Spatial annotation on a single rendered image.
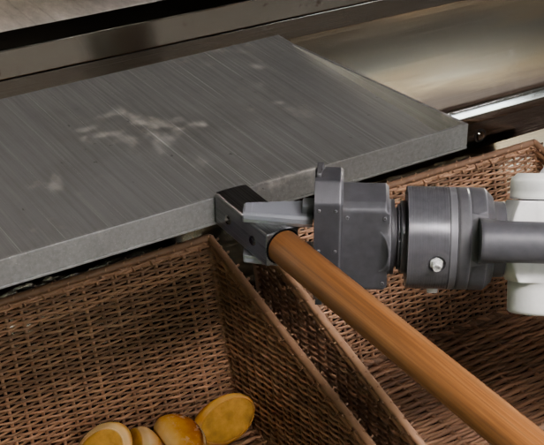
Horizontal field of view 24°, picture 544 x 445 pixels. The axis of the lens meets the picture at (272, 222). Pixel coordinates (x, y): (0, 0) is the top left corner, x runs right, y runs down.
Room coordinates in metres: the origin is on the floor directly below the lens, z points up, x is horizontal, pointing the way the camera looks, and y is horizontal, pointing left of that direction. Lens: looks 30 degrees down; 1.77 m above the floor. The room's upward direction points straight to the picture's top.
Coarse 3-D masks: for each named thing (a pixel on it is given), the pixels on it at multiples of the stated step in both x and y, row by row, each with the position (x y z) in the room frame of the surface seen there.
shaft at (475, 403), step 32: (288, 256) 0.91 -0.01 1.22; (320, 256) 0.90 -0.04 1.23; (320, 288) 0.87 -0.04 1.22; (352, 288) 0.85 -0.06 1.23; (352, 320) 0.83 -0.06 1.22; (384, 320) 0.81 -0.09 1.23; (384, 352) 0.79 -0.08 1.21; (416, 352) 0.77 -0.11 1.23; (448, 384) 0.73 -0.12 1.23; (480, 384) 0.73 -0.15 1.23; (480, 416) 0.70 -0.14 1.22; (512, 416) 0.69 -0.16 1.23
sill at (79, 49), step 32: (192, 0) 1.65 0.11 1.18; (224, 0) 1.65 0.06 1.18; (256, 0) 1.66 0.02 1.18; (288, 0) 1.68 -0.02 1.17; (320, 0) 1.71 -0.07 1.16; (352, 0) 1.74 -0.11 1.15; (32, 32) 1.53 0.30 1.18; (64, 32) 1.53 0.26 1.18; (96, 32) 1.54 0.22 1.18; (128, 32) 1.56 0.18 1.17; (160, 32) 1.58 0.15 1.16; (192, 32) 1.61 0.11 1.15; (224, 32) 1.63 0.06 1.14; (0, 64) 1.47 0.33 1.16; (32, 64) 1.49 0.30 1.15; (64, 64) 1.51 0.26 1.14
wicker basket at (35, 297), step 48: (192, 240) 1.57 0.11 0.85; (48, 288) 1.45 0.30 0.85; (96, 288) 1.48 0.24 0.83; (144, 288) 1.51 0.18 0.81; (240, 288) 1.50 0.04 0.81; (0, 336) 1.40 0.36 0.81; (48, 336) 1.43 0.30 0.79; (192, 336) 1.53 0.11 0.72; (240, 336) 1.51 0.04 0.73; (288, 336) 1.41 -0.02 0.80; (0, 384) 1.38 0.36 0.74; (48, 384) 1.41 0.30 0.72; (96, 384) 1.44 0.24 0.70; (144, 384) 1.47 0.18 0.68; (192, 384) 1.50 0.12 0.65; (240, 384) 1.51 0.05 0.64; (288, 384) 1.41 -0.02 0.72; (0, 432) 1.36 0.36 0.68; (48, 432) 1.38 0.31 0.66; (288, 432) 1.40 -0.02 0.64; (336, 432) 1.31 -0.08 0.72
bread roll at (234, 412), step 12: (228, 396) 1.47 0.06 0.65; (240, 396) 1.47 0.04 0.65; (204, 408) 1.45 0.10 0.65; (216, 408) 1.45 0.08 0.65; (228, 408) 1.45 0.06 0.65; (240, 408) 1.46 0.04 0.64; (252, 408) 1.46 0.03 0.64; (204, 420) 1.43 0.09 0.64; (216, 420) 1.44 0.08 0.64; (228, 420) 1.44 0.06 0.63; (240, 420) 1.45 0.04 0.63; (252, 420) 1.46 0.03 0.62; (204, 432) 1.42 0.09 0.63; (216, 432) 1.43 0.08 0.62; (228, 432) 1.43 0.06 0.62; (240, 432) 1.44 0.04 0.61; (216, 444) 1.42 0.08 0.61
